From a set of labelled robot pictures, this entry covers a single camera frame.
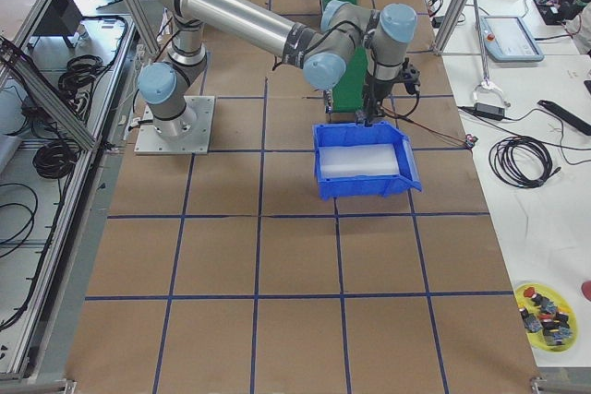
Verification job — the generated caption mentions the black power adapter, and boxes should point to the black power adapter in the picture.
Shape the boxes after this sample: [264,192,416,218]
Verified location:
[474,102,505,121]

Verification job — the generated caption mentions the red black conveyor wires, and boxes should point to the red black conveyor wires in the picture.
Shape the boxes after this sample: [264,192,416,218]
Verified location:
[376,102,476,150]

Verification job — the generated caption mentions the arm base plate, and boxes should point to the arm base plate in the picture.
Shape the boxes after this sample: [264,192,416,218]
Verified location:
[135,95,215,155]

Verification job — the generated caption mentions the blue empty bin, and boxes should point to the blue empty bin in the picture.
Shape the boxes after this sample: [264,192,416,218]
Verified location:
[313,121,422,199]

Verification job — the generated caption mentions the black braided cable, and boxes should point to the black braided cable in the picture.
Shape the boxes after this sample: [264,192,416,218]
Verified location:
[271,27,421,121]

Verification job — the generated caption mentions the yellow plate with buttons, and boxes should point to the yellow plate with buttons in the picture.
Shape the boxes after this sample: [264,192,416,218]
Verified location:
[513,281,579,352]

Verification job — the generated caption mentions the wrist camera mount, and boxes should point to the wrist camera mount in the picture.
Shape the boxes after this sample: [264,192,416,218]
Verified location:
[398,57,420,95]

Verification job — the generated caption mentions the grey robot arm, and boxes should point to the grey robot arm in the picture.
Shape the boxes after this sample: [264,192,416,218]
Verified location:
[158,0,420,125]

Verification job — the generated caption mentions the green conveyor belt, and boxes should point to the green conveyor belt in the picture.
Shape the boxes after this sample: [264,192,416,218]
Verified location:
[320,0,368,120]

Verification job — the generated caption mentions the teach pendant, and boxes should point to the teach pendant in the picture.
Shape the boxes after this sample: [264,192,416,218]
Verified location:
[479,15,545,63]

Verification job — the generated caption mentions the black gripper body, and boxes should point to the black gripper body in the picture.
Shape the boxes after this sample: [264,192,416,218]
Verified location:
[364,79,392,111]

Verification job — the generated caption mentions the coiled black cable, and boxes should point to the coiled black cable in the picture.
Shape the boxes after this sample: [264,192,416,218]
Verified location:
[488,135,555,190]

